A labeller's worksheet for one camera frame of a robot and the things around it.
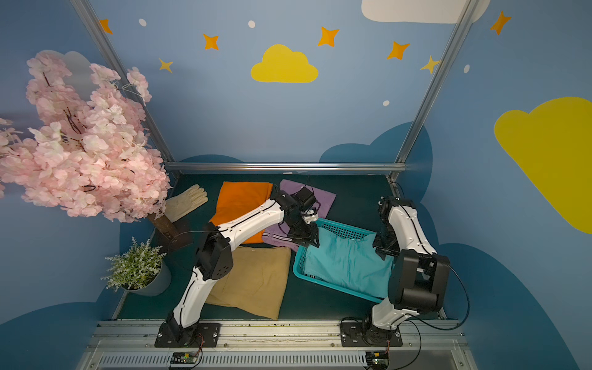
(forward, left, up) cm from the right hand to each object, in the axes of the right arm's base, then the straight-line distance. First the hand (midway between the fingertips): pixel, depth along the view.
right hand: (393, 256), depth 81 cm
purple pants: (+10, +43, -8) cm, 45 cm away
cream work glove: (+29, +89, -10) cm, 94 cm away
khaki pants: (-9, +49, -9) cm, 50 cm away
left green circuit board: (-33, +68, -11) cm, 77 cm away
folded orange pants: (+30, +66, -8) cm, 73 cm away
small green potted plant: (-12, +84, +6) cm, 85 cm away
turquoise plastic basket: (+12, +15, -3) cm, 19 cm away
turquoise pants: (-1, +12, -7) cm, 14 cm away
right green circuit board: (-30, +7, -14) cm, 33 cm away
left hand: (+4, +28, 0) cm, 28 cm away
